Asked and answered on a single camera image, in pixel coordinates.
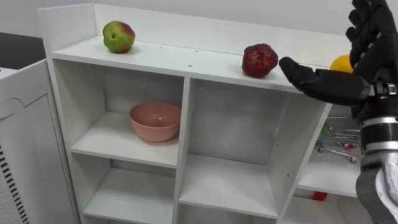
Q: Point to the pink bowl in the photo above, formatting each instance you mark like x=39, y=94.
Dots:
x=155, y=120

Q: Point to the white cabinet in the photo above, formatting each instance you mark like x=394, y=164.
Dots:
x=28, y=146

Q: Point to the white shelf unit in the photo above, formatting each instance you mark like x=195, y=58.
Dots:
x=192, y=130

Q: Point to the red object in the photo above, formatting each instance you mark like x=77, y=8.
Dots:
x=319, y=196

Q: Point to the orange fruit soft toy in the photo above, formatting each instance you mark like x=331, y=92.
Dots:
x=341, y=64

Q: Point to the green apple soft toy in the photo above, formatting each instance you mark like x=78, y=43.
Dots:
x=118, y=36

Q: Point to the small metal shopping cart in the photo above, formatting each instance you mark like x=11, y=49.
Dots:
x=340, y=138

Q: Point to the red pomegranate soft toy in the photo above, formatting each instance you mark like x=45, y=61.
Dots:
x=259, y=60

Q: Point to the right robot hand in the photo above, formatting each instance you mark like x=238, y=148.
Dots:
x=370, y=56

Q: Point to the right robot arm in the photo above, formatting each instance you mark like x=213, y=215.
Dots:
x=381, y=168

